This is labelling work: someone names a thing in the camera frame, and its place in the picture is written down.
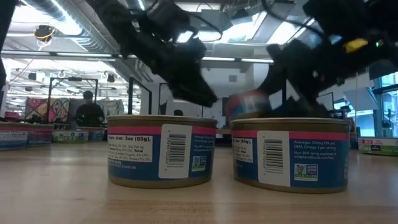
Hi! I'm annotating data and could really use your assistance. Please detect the black equipment cart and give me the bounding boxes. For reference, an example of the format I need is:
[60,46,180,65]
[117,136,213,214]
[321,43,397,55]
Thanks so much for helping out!
[331,105,353,121]

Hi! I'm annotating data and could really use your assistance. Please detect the long linear ceiling light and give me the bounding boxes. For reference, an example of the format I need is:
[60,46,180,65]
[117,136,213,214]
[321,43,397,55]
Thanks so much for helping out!
[0,51,275,64]

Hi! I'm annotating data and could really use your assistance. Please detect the grey ceiling box unit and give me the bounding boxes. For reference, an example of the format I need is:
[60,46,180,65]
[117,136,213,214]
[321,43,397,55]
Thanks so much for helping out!
[200,8,225,30]

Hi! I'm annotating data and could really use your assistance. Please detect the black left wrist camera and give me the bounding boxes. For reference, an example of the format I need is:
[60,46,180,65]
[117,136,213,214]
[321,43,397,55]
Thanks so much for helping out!
[146,0,200,42]

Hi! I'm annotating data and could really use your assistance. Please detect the white whiteboard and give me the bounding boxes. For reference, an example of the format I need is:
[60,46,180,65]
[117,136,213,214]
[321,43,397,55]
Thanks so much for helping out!
[315,92,335,112]

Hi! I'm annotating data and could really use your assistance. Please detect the glass window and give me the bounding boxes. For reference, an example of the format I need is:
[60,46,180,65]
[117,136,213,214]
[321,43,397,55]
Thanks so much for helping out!
[371,72,398,138]

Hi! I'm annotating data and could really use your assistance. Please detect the pale hanging cloth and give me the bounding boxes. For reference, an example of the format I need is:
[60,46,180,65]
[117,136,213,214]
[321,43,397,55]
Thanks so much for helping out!
[96,98,126,118]

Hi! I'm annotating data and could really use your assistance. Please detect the colourful patterned quilt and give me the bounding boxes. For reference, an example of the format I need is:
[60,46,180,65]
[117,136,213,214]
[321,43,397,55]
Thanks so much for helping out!
[24,98,70,124]

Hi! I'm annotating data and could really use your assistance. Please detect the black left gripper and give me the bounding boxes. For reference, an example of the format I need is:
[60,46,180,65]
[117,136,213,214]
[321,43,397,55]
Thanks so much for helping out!
[136,34,218,108]

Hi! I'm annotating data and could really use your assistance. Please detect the silver spiral ventilation duct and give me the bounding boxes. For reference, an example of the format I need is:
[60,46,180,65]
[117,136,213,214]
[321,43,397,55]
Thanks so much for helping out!
[23,0,125,55]

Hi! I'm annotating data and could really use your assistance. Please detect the black dome with yellow cable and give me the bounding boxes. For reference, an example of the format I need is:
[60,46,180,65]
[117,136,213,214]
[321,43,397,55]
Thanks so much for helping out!
[33,24,57,44]

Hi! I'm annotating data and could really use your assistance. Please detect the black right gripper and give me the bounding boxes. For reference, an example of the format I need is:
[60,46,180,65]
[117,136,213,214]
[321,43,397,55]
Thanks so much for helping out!
[257,39,368,118]

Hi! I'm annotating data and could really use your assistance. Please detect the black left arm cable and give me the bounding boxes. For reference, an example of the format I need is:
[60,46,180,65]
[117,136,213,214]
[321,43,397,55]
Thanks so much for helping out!
[186,12,223,43]

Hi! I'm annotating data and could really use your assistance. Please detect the red storage bin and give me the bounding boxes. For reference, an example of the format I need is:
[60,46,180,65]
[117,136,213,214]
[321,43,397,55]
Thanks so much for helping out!
[3,111,23,123]

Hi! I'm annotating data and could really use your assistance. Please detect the white angled panel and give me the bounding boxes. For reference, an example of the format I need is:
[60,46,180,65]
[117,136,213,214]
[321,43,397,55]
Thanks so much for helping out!
[343,86,379,112]

